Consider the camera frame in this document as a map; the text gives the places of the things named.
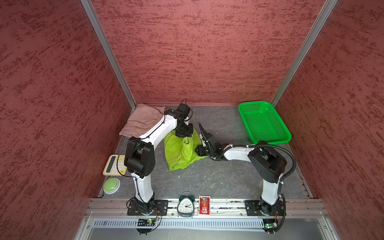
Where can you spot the aluminium mounting rail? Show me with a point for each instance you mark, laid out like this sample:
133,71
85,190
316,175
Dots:
225,208

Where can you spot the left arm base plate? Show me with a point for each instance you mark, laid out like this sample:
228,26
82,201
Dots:
156,207

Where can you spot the beige calculator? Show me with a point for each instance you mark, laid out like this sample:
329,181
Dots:
115,166

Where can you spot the red playing card box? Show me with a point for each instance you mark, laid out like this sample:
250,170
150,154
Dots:
204,205

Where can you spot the green circuit board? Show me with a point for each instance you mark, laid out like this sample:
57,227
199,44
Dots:
270,225
146,223

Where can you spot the lime green shorts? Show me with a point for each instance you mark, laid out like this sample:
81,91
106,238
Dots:
180,152

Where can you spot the left green circuit board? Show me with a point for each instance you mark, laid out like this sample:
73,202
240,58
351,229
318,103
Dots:
146,223

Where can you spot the right green circuit board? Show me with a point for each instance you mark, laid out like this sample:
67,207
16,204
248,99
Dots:
270,225

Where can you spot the white perforated cable duct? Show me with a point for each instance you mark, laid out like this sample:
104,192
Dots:
195,224

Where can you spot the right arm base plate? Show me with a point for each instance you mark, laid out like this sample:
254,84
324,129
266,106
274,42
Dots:
253,207

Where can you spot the aluminium corner post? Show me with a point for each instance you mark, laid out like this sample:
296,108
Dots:
317,26
97,26

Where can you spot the green plastic basket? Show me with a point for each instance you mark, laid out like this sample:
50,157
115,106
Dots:
263,123

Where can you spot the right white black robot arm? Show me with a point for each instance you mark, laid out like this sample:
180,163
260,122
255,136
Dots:
268,162

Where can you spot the right aluminium corner post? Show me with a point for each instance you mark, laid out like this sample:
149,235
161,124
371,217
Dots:
317,26

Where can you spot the green round button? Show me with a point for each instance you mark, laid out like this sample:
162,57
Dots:
111,186

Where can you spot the pink shorts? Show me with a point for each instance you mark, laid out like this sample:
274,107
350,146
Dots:
142,120

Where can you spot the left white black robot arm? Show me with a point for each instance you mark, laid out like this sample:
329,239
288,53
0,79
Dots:
140,156

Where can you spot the dark green alarm clock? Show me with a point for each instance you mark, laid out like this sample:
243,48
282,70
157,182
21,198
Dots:
186,207

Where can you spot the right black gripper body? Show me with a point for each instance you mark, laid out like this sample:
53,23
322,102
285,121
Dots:
205,151

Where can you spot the left aluminium corner post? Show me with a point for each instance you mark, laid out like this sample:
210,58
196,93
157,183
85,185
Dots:
97,26

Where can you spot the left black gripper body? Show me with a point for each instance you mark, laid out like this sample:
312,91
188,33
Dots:
184,130

